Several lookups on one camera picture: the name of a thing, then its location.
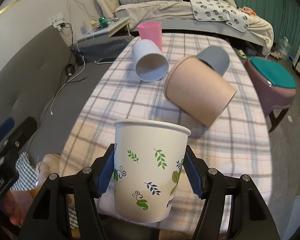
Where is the grey sofa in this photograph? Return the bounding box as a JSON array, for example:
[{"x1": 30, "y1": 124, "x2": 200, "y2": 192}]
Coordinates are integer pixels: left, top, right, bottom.
[{"x1": 0, "y1": 27, "x2": 132, "y2": 164}]

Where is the white charging cable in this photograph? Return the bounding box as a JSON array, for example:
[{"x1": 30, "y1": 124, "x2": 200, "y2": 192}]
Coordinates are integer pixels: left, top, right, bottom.
[{"x1": 50, "y1": 55, "x2": 87, "y2": 116}]

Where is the brown kraft paper cup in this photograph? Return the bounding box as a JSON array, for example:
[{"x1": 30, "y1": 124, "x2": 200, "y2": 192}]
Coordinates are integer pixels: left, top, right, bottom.
[{"x1": 164, "y1": 56, "x2": 237, "y2": 128}]

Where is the grey cup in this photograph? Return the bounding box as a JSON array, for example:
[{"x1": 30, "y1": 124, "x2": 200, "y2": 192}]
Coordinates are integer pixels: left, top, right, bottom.
[{"x1": 196, "y1": 46, "x2": 230, "y2": 76}]

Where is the green can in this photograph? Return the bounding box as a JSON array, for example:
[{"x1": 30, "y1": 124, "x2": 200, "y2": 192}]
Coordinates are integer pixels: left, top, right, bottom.
[{"x1": 98, "y1": 17, "x2": 108, "y2": 28}]

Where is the teal curtain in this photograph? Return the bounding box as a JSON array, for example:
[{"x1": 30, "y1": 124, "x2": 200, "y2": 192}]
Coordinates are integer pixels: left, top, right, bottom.
[{"x1": 235, "y1": 0, "x2": 300, "y2": 57}]

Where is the white leaf-print paper cup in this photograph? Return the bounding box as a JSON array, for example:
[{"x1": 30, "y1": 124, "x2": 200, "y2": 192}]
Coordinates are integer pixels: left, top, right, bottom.
[{"x1": 113, "y1": 119, "x2": 191, "y2": 223}]

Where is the white bedside table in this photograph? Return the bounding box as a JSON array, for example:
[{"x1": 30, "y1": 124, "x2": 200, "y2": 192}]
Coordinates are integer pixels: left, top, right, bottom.
[{"x1": 76, "y1": 17, "x2": 130, "y2": 42}]

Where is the wall power socket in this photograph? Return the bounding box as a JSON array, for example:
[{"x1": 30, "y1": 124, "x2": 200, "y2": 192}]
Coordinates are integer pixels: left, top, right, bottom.
[{"x1": 48, "y1": 12, "x2": 64, "y2": 29}]

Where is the patterned white quilt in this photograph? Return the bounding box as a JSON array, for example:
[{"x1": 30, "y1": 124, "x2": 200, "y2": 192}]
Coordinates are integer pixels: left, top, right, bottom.
[{"x1": 190, "y1": 0, "x2": 249, "y2": 33}]

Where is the plaid blanket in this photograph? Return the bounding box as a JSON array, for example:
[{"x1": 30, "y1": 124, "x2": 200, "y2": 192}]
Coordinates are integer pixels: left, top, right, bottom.
[{"x1": 58, "y1": 32, "x2": 274, "y2": 233}]

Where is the left hand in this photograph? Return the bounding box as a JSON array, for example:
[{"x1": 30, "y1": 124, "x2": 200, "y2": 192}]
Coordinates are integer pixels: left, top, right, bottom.
[{"x1": 2, "y1": 191, "x2": 33, "y2": 225}]

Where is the pink plastic cup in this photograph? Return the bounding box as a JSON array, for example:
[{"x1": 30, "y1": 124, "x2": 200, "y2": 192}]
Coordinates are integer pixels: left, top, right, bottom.
[{"x1": 137, "y1": 21, "x2": 162, "y2": 50}]

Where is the bed with beige sheets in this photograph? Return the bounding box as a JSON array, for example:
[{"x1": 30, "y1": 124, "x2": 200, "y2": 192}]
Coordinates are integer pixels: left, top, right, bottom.
[{"x1": 96, "y1": 0, "x2": 274, "y2": 56}]

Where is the smartphone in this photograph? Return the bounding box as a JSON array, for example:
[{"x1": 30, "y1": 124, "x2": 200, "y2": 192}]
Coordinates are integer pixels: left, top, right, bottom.
[{"x1": 97, "y1": 57, "x2": 116, "y2": 64}]

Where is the purple stool teal cushion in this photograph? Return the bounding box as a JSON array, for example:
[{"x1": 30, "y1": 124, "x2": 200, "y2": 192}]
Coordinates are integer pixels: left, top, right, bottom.
[{"x1": 244, "y1": 56, "x2": 296, "y2": 133}]

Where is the black cable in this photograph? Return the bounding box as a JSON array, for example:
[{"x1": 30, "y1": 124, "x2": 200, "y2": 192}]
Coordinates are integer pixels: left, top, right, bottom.
[{"x1": 62, "y1": 22, "x2": 88, "y2": 84}]

